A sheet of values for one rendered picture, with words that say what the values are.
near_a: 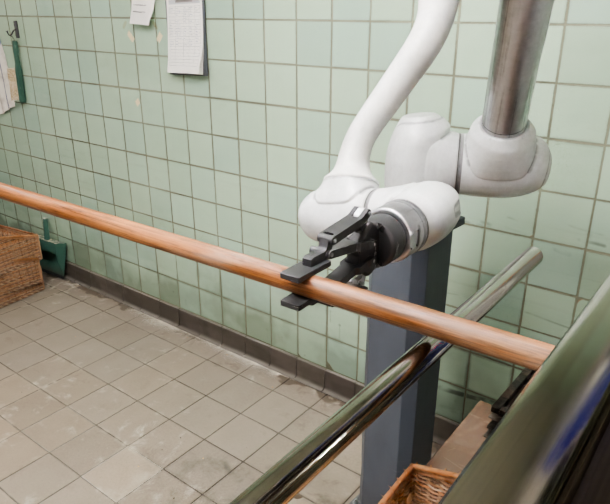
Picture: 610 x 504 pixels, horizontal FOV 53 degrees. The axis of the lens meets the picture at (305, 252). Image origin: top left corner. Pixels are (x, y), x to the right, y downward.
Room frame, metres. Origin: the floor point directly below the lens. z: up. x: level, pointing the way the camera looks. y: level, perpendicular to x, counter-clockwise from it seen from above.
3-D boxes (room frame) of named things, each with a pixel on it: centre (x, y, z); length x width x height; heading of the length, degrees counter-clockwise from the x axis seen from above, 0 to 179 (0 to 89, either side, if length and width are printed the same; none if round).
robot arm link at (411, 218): (0.89, -0.14, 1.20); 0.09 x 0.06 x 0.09; 54
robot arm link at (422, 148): (1.53, -0.30, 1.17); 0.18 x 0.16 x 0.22; 77
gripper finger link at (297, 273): (0.70, 0.00, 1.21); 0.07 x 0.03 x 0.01; 144
